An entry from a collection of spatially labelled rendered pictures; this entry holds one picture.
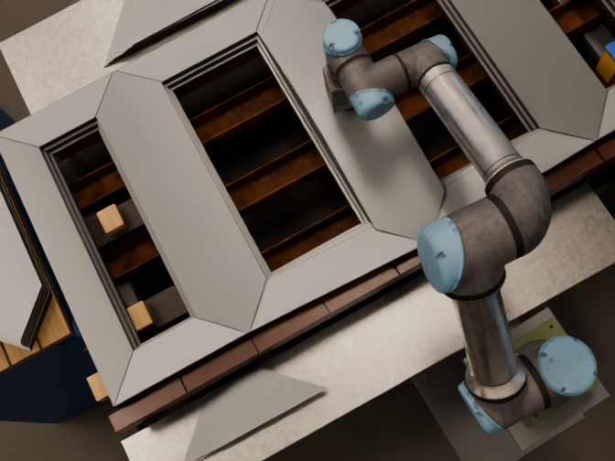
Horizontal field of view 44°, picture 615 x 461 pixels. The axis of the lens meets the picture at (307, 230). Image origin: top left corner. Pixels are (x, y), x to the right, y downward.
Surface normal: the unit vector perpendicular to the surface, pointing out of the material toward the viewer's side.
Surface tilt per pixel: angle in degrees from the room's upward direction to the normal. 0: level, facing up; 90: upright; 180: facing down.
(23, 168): 0
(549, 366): 9
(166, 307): 0
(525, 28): 0
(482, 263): 49
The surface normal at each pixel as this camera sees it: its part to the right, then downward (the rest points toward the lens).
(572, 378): 0.06, -0.33
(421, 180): 0.00, -0.11
